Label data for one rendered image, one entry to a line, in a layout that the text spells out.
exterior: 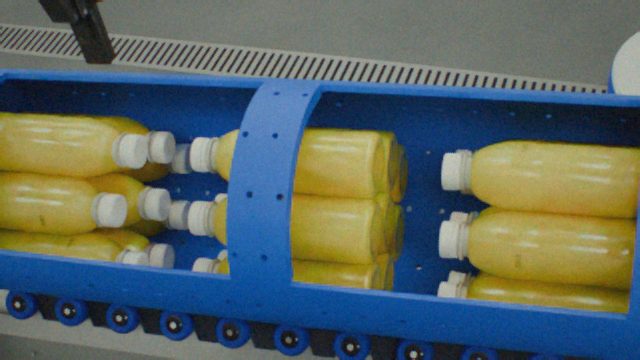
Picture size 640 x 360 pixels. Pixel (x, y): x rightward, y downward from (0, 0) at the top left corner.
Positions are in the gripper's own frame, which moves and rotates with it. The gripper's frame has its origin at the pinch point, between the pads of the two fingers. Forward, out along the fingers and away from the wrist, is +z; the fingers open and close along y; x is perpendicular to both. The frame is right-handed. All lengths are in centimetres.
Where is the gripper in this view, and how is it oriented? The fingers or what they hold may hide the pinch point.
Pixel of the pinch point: (91, 34)
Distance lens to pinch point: 100.5
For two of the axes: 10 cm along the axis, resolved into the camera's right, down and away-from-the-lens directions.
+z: 1.5, 6.8, 7.1
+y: 2.4, -7.3, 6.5
